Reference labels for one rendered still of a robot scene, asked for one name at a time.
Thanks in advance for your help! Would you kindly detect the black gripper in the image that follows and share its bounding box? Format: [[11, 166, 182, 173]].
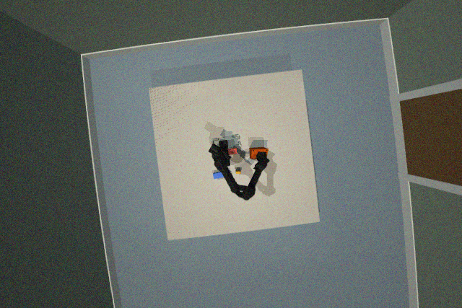
[[219, 140, 230, 167]]

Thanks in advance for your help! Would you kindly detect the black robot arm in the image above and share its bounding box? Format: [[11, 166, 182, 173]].
[[209, 144, 270, 201]]

